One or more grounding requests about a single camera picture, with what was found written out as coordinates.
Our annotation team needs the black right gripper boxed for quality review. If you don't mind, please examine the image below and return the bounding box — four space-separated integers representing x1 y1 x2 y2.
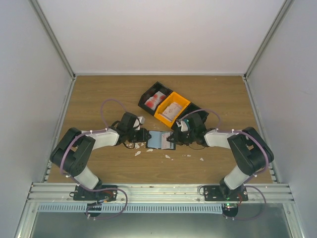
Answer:
167 128 196 146

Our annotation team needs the black leather card holder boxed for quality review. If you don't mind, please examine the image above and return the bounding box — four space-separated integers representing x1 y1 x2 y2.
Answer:
146 130 176 150

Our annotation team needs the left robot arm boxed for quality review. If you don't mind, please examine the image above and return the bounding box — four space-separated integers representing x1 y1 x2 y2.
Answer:
50 112 151 200

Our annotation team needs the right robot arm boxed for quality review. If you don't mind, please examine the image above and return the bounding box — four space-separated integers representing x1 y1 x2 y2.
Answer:
166 113 274 201

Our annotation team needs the white pink card stack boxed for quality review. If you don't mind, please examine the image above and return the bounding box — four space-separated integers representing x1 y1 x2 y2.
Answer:
161 102 183 121

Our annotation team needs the red white card stack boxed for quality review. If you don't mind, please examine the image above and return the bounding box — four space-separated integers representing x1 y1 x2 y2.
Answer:
145 91 166 111

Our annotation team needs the black bin with red cards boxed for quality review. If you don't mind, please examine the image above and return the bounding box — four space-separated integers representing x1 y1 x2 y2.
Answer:
138 82 173 116

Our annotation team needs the black bin with teal cards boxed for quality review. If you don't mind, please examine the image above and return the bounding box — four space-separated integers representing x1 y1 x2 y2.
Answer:
172 103 210 131

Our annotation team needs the yellow plastic bin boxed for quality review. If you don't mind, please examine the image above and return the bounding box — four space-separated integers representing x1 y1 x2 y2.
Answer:
154 92 190 128

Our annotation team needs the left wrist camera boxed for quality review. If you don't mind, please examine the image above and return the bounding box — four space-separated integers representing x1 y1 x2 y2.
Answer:
134 116 145 128

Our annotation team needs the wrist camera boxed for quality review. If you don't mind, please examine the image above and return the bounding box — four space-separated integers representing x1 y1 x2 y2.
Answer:
134 116 145 128
176 119 190 132

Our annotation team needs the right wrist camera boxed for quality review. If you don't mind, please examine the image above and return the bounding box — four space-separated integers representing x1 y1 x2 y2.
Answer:
176 119 190 132

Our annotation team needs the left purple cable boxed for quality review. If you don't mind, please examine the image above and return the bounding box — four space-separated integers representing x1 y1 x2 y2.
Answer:
60 99 128 221

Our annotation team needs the purple cable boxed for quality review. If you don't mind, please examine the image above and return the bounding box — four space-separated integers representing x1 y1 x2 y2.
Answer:
60 99 128 221
178 108 270 221

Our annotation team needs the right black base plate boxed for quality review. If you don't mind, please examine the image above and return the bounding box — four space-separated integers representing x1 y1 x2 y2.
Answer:
198 185 249 202

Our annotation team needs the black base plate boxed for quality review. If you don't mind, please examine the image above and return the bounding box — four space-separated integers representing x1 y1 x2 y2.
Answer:
198 185 249 202
69 185 117 202

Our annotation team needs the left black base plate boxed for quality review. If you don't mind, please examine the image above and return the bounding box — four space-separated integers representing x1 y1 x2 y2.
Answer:
69 185 117 202

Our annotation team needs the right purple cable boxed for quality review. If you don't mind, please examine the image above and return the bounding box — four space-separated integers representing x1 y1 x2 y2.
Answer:
178 108 270 221

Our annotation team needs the grey slotted cable duct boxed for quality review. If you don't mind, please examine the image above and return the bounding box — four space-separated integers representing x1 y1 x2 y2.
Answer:
38 203 222 214

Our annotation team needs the aluminium front rail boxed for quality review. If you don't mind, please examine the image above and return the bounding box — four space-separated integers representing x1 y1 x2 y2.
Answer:
27 183 295 203

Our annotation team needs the aluminium frame post left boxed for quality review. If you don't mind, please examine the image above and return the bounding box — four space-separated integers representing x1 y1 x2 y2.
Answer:
29 0 76 81

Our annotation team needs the aluminium frame post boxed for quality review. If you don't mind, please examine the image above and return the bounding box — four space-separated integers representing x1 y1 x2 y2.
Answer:
29 0 76 81
243 0 294 81

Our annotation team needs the aluminium frame post right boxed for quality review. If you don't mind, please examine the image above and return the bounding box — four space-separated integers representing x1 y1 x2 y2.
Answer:
243 0 294 81

